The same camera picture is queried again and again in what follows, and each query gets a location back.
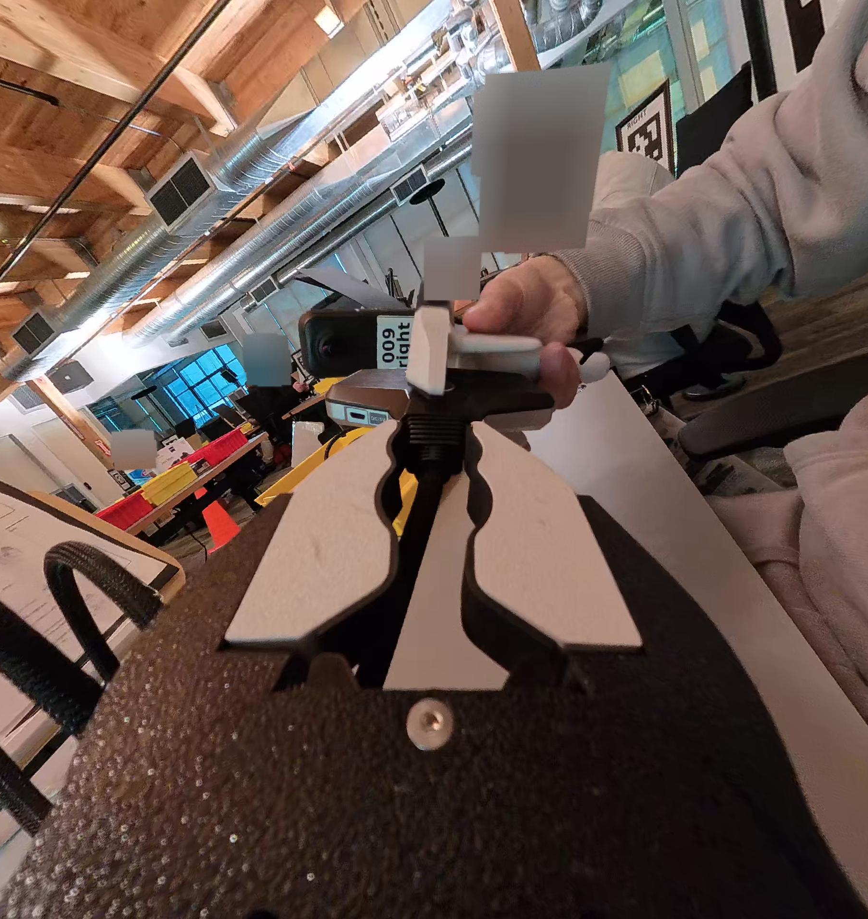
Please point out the red storage bin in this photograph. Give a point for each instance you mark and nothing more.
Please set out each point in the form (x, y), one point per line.
(121, 511)
(222, 449)

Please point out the blue paned window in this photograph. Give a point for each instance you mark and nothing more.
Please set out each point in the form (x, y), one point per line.
(189, 391)

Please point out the person's right forearm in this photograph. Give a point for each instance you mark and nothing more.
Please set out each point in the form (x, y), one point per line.
(728, 215)

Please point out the black vent grille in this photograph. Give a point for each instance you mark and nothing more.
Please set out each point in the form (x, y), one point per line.
(409, 184)
(179, 190)
(35, 332)

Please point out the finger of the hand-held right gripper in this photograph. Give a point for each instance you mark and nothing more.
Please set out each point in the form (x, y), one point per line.
(431, 352)

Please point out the long wooden workbench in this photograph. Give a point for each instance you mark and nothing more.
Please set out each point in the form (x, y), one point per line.
(204, 482)

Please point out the person's right hand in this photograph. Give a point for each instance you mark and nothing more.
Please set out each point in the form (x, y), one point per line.
(534, 301)

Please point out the silver spiral air duct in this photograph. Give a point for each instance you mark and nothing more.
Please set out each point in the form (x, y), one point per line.
(261, 143)
(276, 244)

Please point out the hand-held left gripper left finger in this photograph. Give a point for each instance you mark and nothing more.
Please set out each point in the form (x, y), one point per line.
(312, 560)

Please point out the orange traffic cone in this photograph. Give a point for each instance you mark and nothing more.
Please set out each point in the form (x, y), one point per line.
(220, 528)

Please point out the black floor lamp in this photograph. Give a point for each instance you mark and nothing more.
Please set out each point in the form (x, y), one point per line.
(428, 188)

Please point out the black chair backrest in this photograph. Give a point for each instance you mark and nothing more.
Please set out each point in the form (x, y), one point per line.
(714, 122)

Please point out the grey usb hub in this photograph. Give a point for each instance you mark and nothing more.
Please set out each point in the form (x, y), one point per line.
(362, 398)

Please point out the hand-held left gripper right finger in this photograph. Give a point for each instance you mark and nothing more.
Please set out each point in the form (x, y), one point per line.
(541, 567)

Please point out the large yellow plastic bin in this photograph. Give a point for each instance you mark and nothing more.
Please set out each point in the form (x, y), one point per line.
(297, 474)

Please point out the thin black ceiling pipe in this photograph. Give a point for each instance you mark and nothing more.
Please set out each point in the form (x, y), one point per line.
(103, 147)

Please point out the small yellow storage bin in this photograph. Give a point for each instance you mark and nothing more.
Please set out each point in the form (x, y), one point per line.
(168, 485)

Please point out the wooden board with paper sheet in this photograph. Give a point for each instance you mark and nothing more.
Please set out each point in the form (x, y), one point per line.
(24, 545)

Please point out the black and white tag poster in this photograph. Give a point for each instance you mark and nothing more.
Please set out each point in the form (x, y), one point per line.
(645, 129)

